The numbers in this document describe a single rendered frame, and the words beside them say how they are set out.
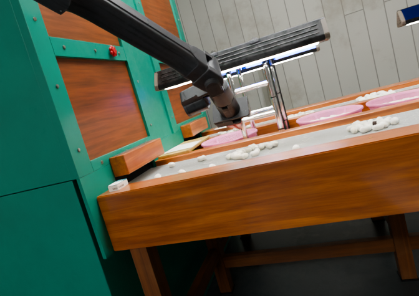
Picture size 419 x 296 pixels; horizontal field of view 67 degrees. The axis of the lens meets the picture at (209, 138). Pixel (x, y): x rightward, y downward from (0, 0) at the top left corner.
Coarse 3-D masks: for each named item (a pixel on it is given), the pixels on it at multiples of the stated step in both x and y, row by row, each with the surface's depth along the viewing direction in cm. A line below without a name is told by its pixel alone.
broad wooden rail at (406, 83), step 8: (408, 80) 171; (416, 80) 164; (376, 88) 176; (384, 88) 169; (392, 88) 168; (344, 96) 183; (352, 96) 174; (360, 96) 172; (312, 104) 187; (320, 104) 179; (328, 104) 178; (288, 112) 185; (296, 112) 183; (256, 120) 191; (264, 120) 189; (224, 128) 197; (232, 128) 196
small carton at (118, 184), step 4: (120, 180) 104; (124, 180) 103; (112, 184) 100; (116, 184) 99; (120, 184) 100; (124, 184) 102; (108, 188) 100; (112, 188) 99; (116, 188) 99; (120, 188) 100
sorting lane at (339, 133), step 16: (416, 112) 102; (336, 128) 112; (384, 128) 93; (288, 144) 109; (304, 144) 102; (192, 160) 129; (208, 160) 120; (224, 160) 111; (240, 160) 105; (144, 176) 123
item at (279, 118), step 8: (256, 40) 106; (264, 64) 123; (264, 72) 124; (232, 80) 128; (272, 80) 124; (232, 88) 128; (240, 88) 128; (248, 88) 127; (272, 88) 124; (272, 96) 124; (272, 104) 125; (264, 112) 127; (272, 112) 126; (280, 112) 126; (248, 120) 129; (280, 120) 125; (280, 128) 126
